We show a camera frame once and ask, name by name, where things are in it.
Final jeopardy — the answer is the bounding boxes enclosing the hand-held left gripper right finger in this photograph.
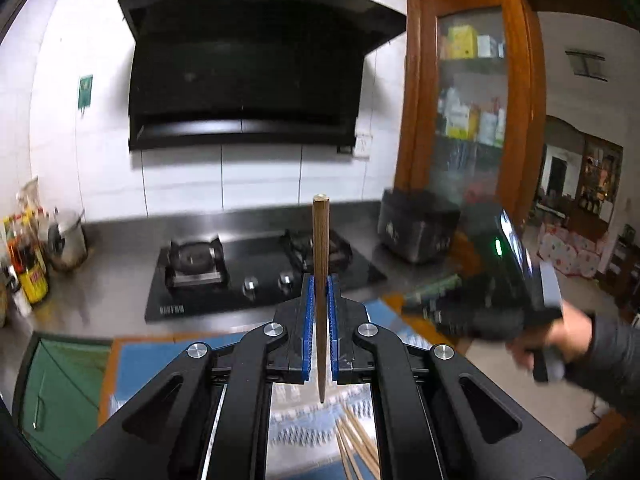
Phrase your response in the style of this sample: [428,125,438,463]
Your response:
[326,274,588,480]

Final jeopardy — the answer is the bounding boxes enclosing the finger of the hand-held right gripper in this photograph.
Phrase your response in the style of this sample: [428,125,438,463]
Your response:
[402,276,461,313]

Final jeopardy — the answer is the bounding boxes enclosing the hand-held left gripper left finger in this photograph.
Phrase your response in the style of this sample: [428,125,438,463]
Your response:
[65,274,317,480]

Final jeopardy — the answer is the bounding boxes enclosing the brown wooden chopstick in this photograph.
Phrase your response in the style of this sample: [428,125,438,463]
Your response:
[312,194,331,404]

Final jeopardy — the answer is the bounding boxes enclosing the bunch of wooden chopsticks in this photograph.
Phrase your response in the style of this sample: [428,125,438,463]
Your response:
[335,402,382,480]

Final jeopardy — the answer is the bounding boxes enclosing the person's right forearm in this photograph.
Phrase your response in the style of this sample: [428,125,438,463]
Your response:
[585,311,640,413]

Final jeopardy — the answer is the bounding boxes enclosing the person's right hand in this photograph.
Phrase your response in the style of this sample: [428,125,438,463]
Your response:
[510,304,597,372]

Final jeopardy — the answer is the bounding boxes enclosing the black rice cooker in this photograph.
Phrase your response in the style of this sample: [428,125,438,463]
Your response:
[376,187,461,265]

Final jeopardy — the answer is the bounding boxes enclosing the black gas stove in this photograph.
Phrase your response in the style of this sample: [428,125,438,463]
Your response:
[144,230,387,324]

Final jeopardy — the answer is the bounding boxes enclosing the white red patterned cloth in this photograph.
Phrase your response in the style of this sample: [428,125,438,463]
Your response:
[537,224,602,279]

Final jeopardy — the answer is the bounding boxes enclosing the blue striped table cloth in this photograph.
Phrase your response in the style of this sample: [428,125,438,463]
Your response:
[97,297,442,480]

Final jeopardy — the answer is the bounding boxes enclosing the wooden glass door cabinet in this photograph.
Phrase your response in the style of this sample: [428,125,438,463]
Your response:
[394,0,549,243]

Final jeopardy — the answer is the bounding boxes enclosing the steel pressure cooker pot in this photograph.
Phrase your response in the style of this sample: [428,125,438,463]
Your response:
[47,208,89,272]

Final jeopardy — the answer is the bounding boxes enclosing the black range hood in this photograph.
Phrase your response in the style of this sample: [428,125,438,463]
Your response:
[118,0,407,152]

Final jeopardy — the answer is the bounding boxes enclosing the yellow label sauce bottle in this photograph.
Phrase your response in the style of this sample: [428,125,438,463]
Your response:
[7,239,50,306]

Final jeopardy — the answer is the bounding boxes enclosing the cluster of condiment bottles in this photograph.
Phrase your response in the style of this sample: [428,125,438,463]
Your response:
[0,209,51,322]

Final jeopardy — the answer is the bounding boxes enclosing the clear plastic bag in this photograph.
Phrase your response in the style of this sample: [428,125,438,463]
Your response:
[15,176,45,213]

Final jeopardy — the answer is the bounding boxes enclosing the wall mounted rack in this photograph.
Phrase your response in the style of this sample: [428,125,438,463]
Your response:
[565,48,610,82]

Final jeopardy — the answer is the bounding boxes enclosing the green wall sticker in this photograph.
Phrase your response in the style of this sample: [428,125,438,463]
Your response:
[77,74,95,110]

